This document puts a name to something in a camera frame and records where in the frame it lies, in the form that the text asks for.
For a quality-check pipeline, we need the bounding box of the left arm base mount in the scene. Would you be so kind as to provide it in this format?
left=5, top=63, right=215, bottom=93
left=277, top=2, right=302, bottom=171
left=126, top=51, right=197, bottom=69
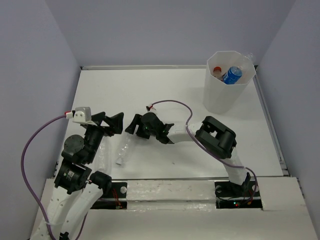
left=91, top=181, right=128, bottom=210

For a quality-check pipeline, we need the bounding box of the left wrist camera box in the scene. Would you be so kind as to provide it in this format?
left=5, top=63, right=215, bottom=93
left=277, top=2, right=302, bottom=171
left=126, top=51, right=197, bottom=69
left=72, top=107, right=92, bottom=124

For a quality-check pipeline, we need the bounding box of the clear bottle blue-white cap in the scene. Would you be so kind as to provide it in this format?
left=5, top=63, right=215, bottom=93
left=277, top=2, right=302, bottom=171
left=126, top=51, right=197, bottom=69
left=244, top=52, right=255, bottom=63

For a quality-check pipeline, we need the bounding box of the red cap small bottle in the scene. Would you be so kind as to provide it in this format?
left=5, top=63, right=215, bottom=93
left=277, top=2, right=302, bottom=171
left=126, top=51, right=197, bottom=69
left=212, top=66, right=223, bottom=81

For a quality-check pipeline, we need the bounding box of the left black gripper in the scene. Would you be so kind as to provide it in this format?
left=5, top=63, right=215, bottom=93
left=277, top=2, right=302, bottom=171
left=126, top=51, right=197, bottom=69
left=85, top=111, right=125, bottom=163

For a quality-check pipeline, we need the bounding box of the white octagonal plastic bin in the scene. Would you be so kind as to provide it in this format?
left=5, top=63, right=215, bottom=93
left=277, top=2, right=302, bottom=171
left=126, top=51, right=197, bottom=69
left=203, top=51, right=256, bottom=114

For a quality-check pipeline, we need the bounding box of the blue label water bottle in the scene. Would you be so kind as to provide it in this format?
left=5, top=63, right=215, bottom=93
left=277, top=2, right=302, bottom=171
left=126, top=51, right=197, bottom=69
left=222, top=66, right=243, bottom=85

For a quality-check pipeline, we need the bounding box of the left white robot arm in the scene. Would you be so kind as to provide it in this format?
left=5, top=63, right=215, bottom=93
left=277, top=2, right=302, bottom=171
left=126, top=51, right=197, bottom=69
left=31, top=107, right=124, bottom=240

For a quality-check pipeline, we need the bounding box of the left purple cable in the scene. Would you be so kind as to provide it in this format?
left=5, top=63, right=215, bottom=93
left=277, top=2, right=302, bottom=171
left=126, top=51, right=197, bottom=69
left=20, top=114, right=88, bottom=238

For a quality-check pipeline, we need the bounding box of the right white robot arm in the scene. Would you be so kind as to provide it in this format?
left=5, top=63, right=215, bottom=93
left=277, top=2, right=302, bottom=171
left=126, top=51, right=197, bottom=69
left=125, top=112, right=251, bottom=197

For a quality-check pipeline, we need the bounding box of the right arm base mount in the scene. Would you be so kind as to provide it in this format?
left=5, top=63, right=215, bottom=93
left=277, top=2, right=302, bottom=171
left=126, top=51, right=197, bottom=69
left=214, top=181, right=263, bottom=210

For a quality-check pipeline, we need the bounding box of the metal rail front edge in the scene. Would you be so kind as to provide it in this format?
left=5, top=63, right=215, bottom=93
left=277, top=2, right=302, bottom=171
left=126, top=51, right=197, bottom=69
left=112, top=177, right=229, bottom=182

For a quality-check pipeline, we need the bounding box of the crumpled clear plastic bag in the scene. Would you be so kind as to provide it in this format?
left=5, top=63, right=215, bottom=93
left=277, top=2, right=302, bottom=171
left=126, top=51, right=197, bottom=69
left=95, top=140, right=112, bottom=175

